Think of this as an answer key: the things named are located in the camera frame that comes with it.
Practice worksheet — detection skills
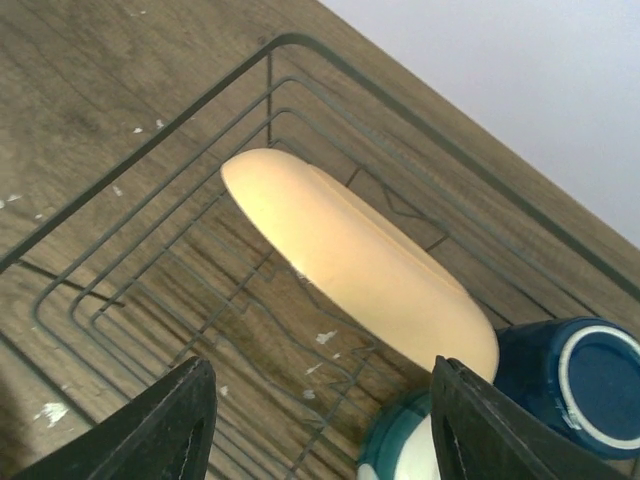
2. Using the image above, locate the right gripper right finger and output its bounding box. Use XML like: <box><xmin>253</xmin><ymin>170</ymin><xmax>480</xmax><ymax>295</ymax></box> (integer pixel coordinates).
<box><xmin>431</xmin><ymin>356</ymin><xmax>627</xmax><ymax>480</ymax></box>

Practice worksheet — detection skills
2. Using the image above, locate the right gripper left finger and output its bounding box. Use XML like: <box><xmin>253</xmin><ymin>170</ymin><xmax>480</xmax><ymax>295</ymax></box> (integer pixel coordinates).
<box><xmin>14</xmin><ymin>357</ymin><xmax>217</xmax><ymax>479</ymax></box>

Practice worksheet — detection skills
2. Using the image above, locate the orange plastic plate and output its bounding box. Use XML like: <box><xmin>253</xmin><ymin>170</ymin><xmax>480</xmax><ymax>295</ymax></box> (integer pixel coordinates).
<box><xmin>221</xmin><ymin>148</ymin><xmax>499</xmax><ymax>382</ymax></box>

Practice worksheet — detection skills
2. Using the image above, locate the dark wire dish rack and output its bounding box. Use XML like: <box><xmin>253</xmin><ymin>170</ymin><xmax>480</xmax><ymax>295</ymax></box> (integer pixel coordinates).
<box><xmin>1</xmin><ymin>33</ymin><xmax>639</xmax><ymax>479</ymax></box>

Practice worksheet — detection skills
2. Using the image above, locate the white ceramic bowl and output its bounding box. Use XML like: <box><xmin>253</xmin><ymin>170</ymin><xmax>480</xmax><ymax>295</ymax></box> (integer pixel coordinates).
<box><xmin>356</xmin><ymin>388</ymin><xmax>440</xmax><ymax>479</ymax></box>

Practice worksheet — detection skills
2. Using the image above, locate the blue enamel mug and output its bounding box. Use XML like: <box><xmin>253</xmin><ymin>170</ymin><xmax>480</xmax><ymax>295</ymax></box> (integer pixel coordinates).
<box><xmin>494</xmin><ymin>317</ymin><xmax>639</xmax><ymax>460</ymax></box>

